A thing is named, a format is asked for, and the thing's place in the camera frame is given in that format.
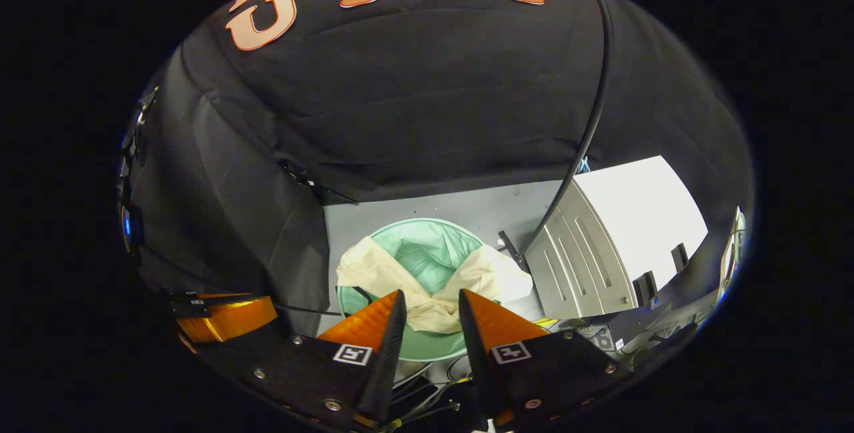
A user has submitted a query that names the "bundle of black cables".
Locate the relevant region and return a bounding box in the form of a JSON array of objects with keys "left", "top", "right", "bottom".
[{"left": 387, "top": 356, "right": 478, "bottom": 432}]

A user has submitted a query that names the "cream button shirt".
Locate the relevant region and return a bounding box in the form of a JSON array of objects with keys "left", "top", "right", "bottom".
[{"left": 336, "top": 236, "right": 534, "bottom": 335}]

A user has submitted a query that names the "black metal clothes rack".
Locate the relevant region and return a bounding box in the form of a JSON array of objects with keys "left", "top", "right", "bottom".
[{"left": 497, "top": 0, "right": 614, "bottom": 272}]

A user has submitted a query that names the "black backdrop cloth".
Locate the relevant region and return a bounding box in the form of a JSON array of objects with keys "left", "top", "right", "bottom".
[{"left": 120, "top": 0, "right": 755, "bottom": 337}]

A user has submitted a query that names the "green laundry hamper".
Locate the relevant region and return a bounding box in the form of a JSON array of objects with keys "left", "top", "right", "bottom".
[{"left": 337, "top": 218, "right": 508, "bottom": 362}]

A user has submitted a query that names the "white metal cabinet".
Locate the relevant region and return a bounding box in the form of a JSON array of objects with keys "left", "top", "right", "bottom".
[{"left": 524, "top": 155, "right": 709, "bottom": 320}]

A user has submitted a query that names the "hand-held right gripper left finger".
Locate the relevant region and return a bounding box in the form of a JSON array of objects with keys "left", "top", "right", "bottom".
[{"left": 193, "top": 289, "right": 408, "bottom": 431}]

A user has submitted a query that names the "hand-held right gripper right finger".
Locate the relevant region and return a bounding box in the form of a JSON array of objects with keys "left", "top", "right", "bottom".
[{"left": 458, "top": 288, "right": 633, "bottom": 428}]

